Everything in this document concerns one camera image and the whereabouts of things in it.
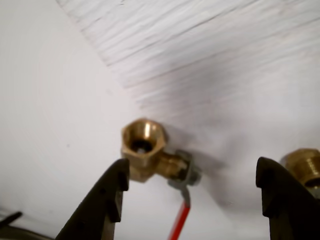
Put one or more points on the white wooden board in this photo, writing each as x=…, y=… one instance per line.
x=200, y=50

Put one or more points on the small brass threaded fitting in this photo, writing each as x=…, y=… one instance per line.
x=305, y=165

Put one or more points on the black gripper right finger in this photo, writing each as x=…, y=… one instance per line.
x=290, y=205

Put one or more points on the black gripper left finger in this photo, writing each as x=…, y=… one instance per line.
x=100, y=200

